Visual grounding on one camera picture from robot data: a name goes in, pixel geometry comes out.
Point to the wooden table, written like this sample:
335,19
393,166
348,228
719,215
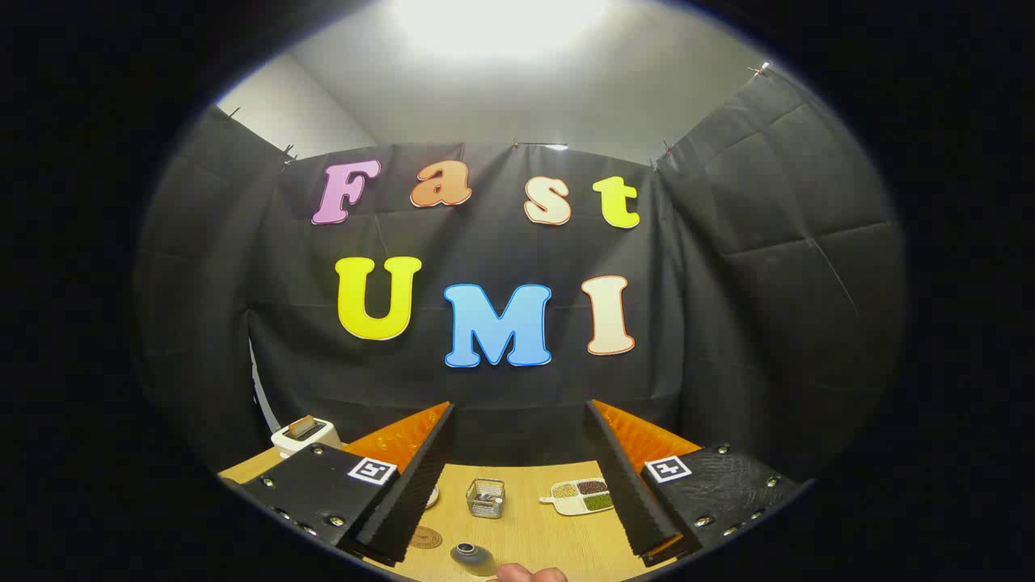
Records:
530,537

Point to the round brown cork coaster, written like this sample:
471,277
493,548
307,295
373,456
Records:
425,537

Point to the cream toaster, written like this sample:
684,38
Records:
317,440

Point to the toast slice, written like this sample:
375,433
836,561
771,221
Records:
303,428

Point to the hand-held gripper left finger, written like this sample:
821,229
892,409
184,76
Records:
420,493

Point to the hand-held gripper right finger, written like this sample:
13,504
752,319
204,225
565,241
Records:
623,493

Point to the white round plate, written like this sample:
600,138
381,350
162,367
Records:
433,496

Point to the white divided dish with grains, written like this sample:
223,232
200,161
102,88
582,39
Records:
578,497

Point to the silver bottle with green label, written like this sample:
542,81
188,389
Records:
471,557

